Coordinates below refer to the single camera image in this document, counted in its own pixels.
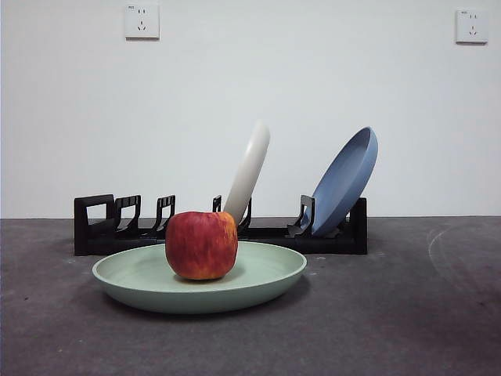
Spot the red apple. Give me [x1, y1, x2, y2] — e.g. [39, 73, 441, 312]
[164, 211, 239, 281]

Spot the green plate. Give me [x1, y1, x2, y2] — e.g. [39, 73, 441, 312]
[92, 241, 308, 315]

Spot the white plate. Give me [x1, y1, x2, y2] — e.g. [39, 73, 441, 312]
[222, 120, 271, 217]

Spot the blue plate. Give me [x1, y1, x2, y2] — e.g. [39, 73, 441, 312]
[312, 125, 379, 237]

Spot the black plate rack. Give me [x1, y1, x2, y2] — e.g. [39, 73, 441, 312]
[74, 194, 368, 255]

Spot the white wall socket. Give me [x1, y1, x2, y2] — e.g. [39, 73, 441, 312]
[455, 9, 489, 45]
[124, 3, 160, 41]

